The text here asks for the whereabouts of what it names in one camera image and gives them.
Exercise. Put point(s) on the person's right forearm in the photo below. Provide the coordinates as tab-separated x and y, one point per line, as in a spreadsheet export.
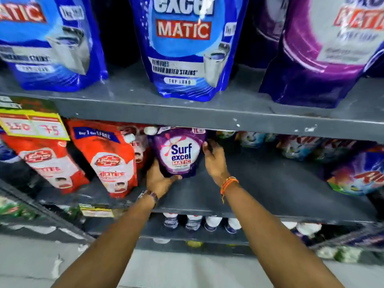
270	236

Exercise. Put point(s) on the person's left forearm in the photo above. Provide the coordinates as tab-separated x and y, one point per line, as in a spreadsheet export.
111	245

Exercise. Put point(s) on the green packets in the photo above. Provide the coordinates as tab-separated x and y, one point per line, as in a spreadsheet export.
15	208

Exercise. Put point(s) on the person's right hand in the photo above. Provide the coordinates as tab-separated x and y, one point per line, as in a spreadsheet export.
216	164

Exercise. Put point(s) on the small yellow shelf label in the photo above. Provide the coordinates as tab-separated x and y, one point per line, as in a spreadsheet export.
96	211

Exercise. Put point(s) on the person's right thumb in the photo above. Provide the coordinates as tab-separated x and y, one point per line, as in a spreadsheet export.
205	147

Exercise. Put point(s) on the dark blue pouch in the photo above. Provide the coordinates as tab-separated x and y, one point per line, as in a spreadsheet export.
6	152

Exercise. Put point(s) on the large purple detergent pouch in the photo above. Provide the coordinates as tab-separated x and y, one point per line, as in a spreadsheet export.
324	50
261	29

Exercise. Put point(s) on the person's left hand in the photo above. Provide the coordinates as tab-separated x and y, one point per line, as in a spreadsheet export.
156	182

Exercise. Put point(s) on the yellow price label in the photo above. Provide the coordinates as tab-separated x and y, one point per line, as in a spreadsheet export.
33	125

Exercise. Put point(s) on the grey metal shelf board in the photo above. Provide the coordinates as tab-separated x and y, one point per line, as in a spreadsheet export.
192	113
270	188

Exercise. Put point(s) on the large blue detergent pouch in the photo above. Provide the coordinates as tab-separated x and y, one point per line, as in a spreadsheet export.
186	44
48	41

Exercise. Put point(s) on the small purple detergent pouch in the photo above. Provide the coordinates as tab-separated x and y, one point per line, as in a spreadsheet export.
180	152

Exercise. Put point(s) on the multicoloured detergent pouch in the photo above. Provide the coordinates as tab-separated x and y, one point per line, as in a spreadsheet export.
250	139
360	173
295	146
337	151

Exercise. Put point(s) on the red handwash refill pouch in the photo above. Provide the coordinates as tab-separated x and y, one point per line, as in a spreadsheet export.
141	146
108	158
51	164

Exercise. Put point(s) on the person's left thumb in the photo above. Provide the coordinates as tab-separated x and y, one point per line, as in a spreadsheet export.
174	178

